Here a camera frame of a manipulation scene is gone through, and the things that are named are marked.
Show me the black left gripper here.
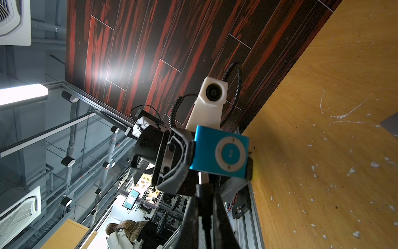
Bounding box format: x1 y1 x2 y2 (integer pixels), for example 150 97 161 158
133 126 196 196

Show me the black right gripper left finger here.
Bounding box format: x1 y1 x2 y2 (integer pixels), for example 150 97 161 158
175 184 205 249

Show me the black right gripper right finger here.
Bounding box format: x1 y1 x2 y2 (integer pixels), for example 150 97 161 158
211 183 240 249

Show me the blue mp3 player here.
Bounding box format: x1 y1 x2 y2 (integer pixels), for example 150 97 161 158
190 126 250 178

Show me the black usb cable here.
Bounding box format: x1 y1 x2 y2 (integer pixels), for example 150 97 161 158
200 174 215 249

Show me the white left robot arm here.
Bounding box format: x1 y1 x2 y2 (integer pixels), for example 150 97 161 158
126 108 198 196

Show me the person with long hair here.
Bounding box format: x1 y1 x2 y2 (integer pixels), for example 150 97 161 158
105 220 160 249

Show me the ceiling light strip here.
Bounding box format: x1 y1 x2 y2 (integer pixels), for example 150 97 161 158
1 84 49 107

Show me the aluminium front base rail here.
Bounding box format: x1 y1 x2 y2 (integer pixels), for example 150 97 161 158
221 178 265 249

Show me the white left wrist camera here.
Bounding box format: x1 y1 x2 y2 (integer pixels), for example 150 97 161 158
186 76 228 132

